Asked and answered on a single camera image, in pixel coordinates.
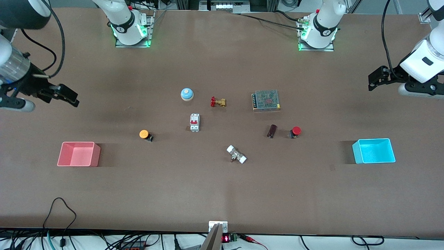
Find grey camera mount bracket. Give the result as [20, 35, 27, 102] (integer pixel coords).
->
[200, 221, 229, 250]

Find black cable across table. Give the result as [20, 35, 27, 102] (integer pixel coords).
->
[239, 10, 308, 31]

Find metal fitting white ends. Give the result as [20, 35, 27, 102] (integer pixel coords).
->
[226, 145, 247, 164]

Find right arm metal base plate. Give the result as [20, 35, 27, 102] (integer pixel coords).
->
[115, 10, 155, 48]

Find red clip cable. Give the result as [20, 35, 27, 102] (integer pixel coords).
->
[239, 235, 268, 250]

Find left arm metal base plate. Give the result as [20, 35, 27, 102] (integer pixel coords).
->
[298, 17, 335, 52]

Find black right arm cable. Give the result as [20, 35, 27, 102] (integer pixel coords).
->
[20, 0, 66, 78]

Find black coiled cable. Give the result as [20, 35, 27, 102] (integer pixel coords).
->
[351, 235, 385, 246]

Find pink plastic bin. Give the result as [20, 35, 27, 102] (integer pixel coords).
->
[57, 141, 101, 167]

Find cyan plastic bin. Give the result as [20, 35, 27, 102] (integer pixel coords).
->
[352, 138, 396, 164]

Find black looped cable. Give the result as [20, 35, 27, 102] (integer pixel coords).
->
[42, 197, 77, 250]

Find metal mesh power supply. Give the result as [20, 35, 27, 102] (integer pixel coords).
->
[252, 90, 281, 112]

